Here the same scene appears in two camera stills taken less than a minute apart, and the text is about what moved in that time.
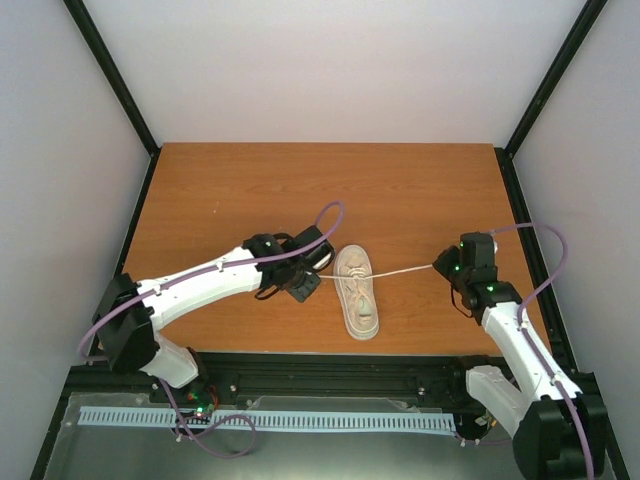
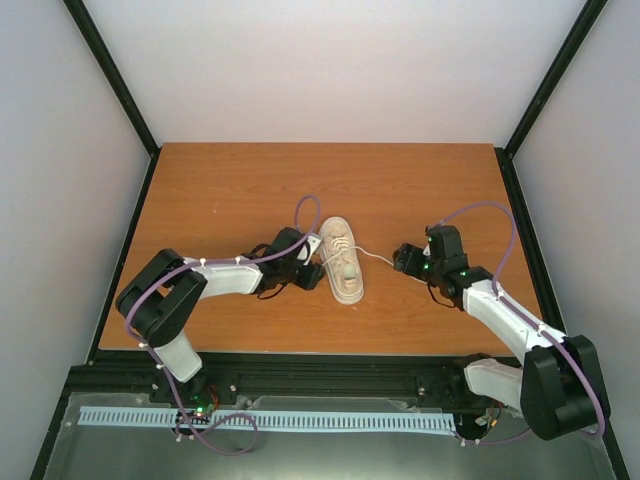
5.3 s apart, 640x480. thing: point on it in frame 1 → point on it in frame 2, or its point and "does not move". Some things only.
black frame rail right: (504, 155) does not move
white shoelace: (359, 274) → (343, 243)
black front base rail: (401, 375) does not move
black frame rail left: (149, 141) does not move
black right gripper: (442, 264) → (407, 261)
